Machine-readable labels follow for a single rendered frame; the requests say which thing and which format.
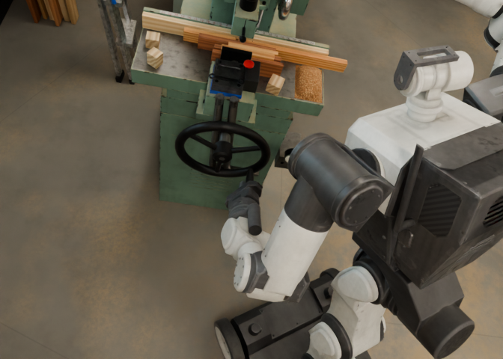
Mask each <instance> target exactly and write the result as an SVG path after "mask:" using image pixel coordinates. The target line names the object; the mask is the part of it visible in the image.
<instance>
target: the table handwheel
mask: <svg viewBox="0 0 503 359"><path fill-rule="evenodd" d="M213 131H217V132H220V133H219V141H217V142H216V143H214V144H213V143H211V142H209V141H207V140H205V139H203V138H202V137H200V136H198V135H196V134H198V133H202V132H213ZM228 132H230V133H234V134H237V135H241V136H243V137H245V138H247V139H249V140H251V141H253V142H254V143H255V144H256V146H250V147H235V148H234V147H233V145H232V144H231V143H230V141H231V136H230V135H229V134H228ZM188 138H192V139H194V140H195V141H197V142H199V143H201V144H203V145H205V146H207V147H209V148H210V149H212V150H213V159H215V160H216V161H217V164H216V167H215V168H214V167H210V166H207V165H204V164H201V163H200V162H197V161H196V160H194V159H193V158H192V157H191V156H189V155H188V153H187V152H186V151H185V148H184V144H185V142H186V140H187V139H188ZM175 150H176V153H177V155H178V156H179V158H180V159H181V160H182V161H183V162H184V163H185V164H186V165H188V166H189V167H191V168H193V169H194V170H197V171H199V172H201V173H203V174H208V175H211V176H215V177H245V176H246V175H247V172H248V169H249V168H252V169H253V174H255V173H257V172H258V171H260V170H262V169H263V168H264V167H265V166H266V165H267V164H268V162H269V160H270V156H271V151H270V148H269V145H268V143H267V142H266V140H265V139H264V138H263V137H262V136H261V135H259V134H258V133H257V132H255V131H254V130H252V129H250V128H248V127H245V126H242V125H239V124H236V123H229V122H224V121H207V122H202V123H196V124H194V125H191V126H189V127H187V128H185V129H184V130H183V131H182V132H181V133H180V134H179V135H178V136H177V138H176V141H175ZM251 151H261V158H260V159H259V161H258V162H256V163H254V164H253V165H251V166H248V167H246V168H239V169H221V165H222V163H226V162H229V161H230V160H232V155H233V154H234V153H244V152H251Z"/></svg>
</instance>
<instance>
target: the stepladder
mask: <svg viewBox="0 0 503 359"><path fill-rule="evenodd" d="M97 4H98V6H99V9H100V15H101V18H102V21H103V26H104V29H105V33H106V37H107V41H108V44H109V48H110V52H111V55H112V60H113V63H114V66H115V72H116V77H115V79H116V82H119V83H121V82H122V79H123V77H124V75H125V73H124V70H122V69H121V64H120V61H119V57H118V51H117V48H116V46H119V47H120V49H121V54H122V56H123V59H124V63H125V67H126V71H127V74H128V76H129V83H130V84H131V85H134V84H135V82H132V79H131V66H132V56H131V53H130V50H129V48H132V47H133V49H134V53H135V51H136V49H137V46H138V41H137V37H136V34H135V31H136V27H137V21H136V20H132V17H131V14H130V11H129V5H128V2H127V0H97ZM106 5H108V8H109V13H110V15H111V18H112V23H113V26H114V28H115V33H116V36H117V38H116V42H115V39H114V36H113V33H112V27H111V24H110V20H109V15H108V11H107V8H106ZM119 7H122V8H123V11H124V16H125V19H122V18H121V15H120V11H119ZM115 43H116V45H115Z"/></svg>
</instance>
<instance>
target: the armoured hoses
mask: <svg viewBox="0 0 503 359"><path fill-rule="evenodd" d="M224 100H225V96H224V94H222V93H218V94H216V98H215V108H214V116H213V121H222V110H223V105H224ZM238 100H239V98H238V97H237V96H231V97H230V103H229V111H228V122H229V123H236V118H237V106H238ZM219 133H220V132H217V131H213V132H212V138H211V143H213V144H214V143H216V142H217V141H219ZM228 134H229V135H230V136H231V141H230V143H231V144H232V145H233V141H234V133H230V132H228ZM216 164H217V163H216V160H215V159H213V150H212V149H210V159H209V166H210V167H214V168H215V167H216ZM230 164H231V161H229V162H226V163H223V165H221V169H239V168H241V167H237V166H232V165H230Z"/></svg>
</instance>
